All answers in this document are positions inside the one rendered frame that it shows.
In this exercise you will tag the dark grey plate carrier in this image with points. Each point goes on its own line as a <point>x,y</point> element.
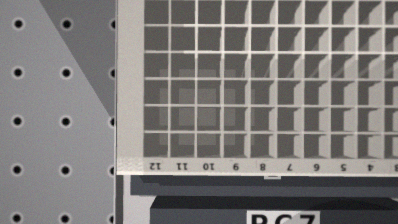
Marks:
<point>219,199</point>

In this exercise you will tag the white deep-well block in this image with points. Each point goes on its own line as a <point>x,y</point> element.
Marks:
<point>227,119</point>

